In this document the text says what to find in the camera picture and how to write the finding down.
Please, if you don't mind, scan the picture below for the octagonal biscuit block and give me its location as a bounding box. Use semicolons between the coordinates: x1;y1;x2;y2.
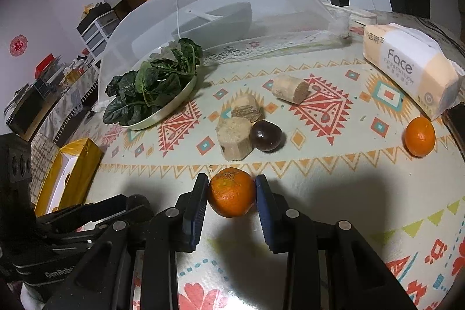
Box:
216;117;253;161

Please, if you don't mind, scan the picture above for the small wafer block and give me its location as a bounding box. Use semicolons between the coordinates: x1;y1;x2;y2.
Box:
231;94;262;123

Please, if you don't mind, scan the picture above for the orange mandarin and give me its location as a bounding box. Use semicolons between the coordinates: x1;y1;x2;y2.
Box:
403;117;436;157

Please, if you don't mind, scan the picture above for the yellow rimmed white tray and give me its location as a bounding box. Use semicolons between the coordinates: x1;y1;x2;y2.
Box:
35;138;103;217

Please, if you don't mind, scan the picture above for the patterned chair back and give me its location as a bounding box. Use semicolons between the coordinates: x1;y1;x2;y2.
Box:
30;133;59;205

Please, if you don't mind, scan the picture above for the plate of spinach leaves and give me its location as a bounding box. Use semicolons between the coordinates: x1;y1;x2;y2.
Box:
103;38;203;127

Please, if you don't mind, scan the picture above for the microwave oven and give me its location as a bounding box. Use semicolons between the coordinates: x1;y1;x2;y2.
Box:
4;79;51;141

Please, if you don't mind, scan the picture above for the grey bowl under cover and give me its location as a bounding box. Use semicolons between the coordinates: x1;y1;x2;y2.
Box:
172;1;252;48

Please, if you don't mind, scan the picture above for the white drawer cabinet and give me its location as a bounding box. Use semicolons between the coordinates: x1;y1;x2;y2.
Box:
76;3;120;59

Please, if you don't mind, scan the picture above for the white mesh food cover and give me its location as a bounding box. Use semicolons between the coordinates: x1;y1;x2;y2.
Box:
99;0;350;103

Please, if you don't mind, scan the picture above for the black smartphone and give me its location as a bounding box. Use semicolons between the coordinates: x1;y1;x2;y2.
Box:
442;101;465;155

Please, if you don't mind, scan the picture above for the Face tissue pack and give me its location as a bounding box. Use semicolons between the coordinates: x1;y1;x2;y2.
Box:
363;23;464;120

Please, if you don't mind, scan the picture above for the red paper wall ornament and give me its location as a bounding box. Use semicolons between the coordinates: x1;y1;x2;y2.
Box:
9;35;28;57

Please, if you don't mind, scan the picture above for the black cable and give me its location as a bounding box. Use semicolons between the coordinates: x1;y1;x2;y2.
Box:
410;15;465;53

